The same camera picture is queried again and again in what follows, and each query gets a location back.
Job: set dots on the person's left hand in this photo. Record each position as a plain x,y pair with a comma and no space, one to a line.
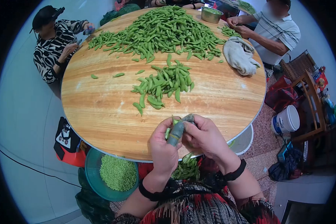
162,156

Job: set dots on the person's right hand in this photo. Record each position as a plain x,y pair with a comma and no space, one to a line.
210,140

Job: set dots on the person's left thumb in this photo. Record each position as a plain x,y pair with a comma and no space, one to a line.
175,135

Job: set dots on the person's right thumb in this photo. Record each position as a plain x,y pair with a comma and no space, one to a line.
189,119

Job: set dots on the person's left fingers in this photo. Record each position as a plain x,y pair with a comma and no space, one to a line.
160,128

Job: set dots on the person's right fingers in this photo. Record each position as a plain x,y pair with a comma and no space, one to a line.
193,140

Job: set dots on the green soybean pod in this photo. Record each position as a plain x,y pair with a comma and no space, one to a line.
140,72
168,133
94,76
118,75

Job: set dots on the heap of empty pod shells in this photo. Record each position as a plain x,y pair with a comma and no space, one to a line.
186,169

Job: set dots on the small pile of soybean pods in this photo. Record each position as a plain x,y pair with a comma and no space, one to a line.
163,82

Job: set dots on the black wrist band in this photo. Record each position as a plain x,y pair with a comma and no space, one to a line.
235,170
154,194

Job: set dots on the pile of shelled green beans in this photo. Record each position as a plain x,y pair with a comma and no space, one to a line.
118,173

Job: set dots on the person's body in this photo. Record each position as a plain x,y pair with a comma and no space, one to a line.
198,208

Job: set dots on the teal plastic basin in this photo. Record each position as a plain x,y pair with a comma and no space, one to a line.
93,173

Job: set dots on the grey crumpled cloth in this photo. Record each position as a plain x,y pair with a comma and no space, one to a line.
239,56

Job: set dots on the large pile of soybean pods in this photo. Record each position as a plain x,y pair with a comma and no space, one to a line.
162,30

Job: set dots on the black white red bag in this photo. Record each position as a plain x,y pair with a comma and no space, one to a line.
67,140

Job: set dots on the white plastic bucket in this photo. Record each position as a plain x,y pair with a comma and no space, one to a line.
287,120

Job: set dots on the little pile of soybean pods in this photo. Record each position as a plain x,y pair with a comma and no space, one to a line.
229,31

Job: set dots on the dark bag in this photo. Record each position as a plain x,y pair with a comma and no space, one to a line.
287,166

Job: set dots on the dark green sack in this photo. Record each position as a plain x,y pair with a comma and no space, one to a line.
92,204

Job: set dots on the metal bowl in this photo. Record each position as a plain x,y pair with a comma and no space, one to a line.
210,16

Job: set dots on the wicker chair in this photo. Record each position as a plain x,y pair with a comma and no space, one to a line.
296,67

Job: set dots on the green mesh sack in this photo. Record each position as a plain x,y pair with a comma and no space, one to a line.
117,12

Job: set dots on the wooden chair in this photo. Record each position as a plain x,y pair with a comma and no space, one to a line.
315,112

